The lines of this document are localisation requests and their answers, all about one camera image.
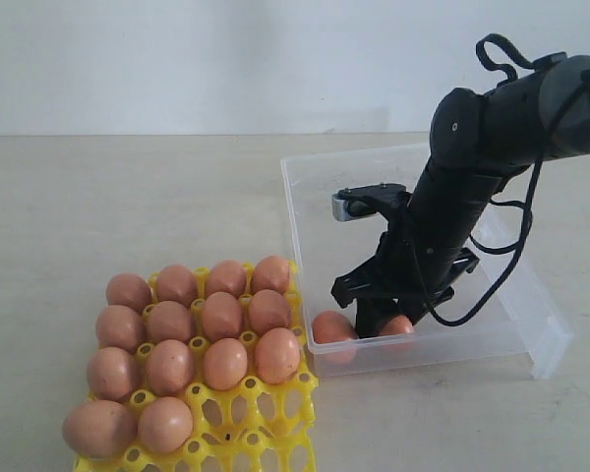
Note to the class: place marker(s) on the clear plastic container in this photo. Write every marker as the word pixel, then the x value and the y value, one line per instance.
pixel 520 318

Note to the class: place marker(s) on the brown egg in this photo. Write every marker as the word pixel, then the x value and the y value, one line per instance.
pixel 170 320
pixel 222 316
pixel 120 326
pixel 227 276
pixel 277 355
pixel 165 424
pixel 176 283
pixel 113 374
pixel 170 367
pixel 225 364
pixel 99 429
pixel 129 290
pixel 399 325
pixel 331 327
pixel 271 273

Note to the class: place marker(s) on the yellow plastic egg tray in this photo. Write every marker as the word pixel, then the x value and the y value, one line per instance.
pixel 254 426

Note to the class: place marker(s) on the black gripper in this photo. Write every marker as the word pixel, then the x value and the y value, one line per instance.
pixel 423 250

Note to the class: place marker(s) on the brown egg edge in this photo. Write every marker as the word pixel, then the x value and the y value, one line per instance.
pixel 267 310

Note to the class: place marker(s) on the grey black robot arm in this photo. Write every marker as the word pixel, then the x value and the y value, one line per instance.
pixel 539 112

